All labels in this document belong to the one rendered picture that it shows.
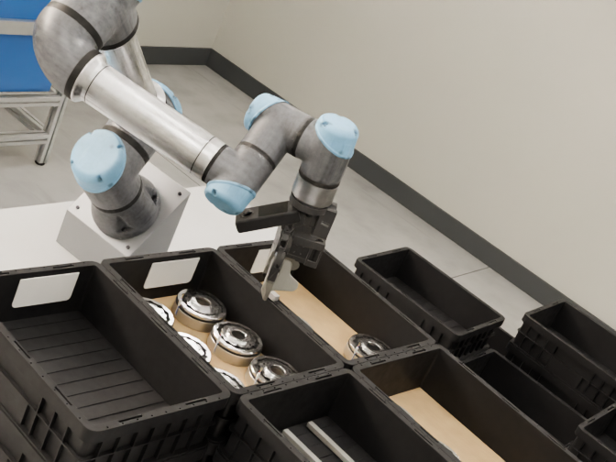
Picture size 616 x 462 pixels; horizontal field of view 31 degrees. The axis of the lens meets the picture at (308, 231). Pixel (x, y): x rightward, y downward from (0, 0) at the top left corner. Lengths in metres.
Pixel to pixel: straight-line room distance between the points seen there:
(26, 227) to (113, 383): 0.72
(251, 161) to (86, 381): 0.46
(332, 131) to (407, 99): 3.68
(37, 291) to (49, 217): 0.66
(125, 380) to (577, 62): 3.51
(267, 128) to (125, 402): 0.52
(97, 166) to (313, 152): 0.56
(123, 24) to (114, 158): 0.35
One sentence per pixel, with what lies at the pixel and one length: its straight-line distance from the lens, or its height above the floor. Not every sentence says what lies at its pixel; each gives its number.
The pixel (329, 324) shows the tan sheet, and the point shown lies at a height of 0.83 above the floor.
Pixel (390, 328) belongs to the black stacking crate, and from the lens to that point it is 2.38.
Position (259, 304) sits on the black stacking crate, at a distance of 2.20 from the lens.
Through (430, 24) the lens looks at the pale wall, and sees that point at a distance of 5.49.
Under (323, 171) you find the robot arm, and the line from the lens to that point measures 1.90.
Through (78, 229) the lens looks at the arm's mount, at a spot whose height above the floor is 0.76.
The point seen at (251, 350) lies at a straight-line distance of 2.14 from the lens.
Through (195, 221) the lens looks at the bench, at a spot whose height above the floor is 0.70.
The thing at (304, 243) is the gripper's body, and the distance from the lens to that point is 1.97.
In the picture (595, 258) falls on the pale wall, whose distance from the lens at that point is 5.16.
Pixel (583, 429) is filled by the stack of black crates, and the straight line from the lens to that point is 3.10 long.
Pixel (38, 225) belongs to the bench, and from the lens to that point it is 2.62.
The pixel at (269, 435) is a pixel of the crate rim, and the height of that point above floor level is 0.92.
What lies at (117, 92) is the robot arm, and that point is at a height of 1.26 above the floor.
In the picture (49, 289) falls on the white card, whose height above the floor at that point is 0.89.
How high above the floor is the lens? 1.94
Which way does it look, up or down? 24 degrees down
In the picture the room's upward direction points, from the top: 25 degrees clockwise
